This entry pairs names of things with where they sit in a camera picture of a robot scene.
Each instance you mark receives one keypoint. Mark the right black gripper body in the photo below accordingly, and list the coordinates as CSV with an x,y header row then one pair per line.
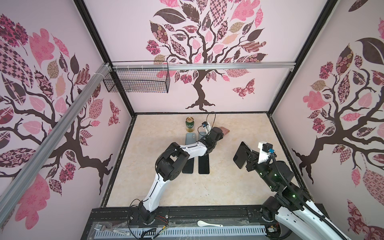
x,y
253,165

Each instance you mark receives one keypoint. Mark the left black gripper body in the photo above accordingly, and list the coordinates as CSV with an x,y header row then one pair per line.
x,y
220,137

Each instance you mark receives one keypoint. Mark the black phone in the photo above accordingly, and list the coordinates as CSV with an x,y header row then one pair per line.
x,y
204,165
242,155
189,167

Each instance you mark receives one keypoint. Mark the pink phone case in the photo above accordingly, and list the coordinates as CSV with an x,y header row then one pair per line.
x,y
224,130

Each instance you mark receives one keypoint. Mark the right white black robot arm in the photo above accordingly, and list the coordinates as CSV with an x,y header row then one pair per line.
x,y
290,206

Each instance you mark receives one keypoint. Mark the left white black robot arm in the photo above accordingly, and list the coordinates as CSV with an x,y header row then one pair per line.
x,y
168,167

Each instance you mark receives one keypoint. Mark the green gold drink can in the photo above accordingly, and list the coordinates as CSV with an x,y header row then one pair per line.
x,y
190,124

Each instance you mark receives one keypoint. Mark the white plastic spoon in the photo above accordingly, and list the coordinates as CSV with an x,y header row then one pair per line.
x,y
205,224

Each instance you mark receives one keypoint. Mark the silver aluminium bar back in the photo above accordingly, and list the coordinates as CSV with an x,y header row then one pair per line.
x,y
220,66

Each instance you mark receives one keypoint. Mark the silver aluminium bar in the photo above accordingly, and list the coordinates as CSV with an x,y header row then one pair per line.
x,y
23,180
220,66

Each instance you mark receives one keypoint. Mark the silver aluminium bar left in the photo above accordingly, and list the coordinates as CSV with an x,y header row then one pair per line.
x,y
23,180

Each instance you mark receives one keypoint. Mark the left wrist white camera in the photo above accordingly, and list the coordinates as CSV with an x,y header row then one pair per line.
x,y
206,126

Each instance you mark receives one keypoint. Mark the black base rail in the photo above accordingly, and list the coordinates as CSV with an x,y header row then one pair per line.
x,y
252,214

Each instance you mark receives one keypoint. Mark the white slotted cable duct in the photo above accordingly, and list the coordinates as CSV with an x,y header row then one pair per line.
x,y
178,233

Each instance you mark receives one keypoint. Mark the black wire basket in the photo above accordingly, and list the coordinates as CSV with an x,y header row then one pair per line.
x,y
138,77

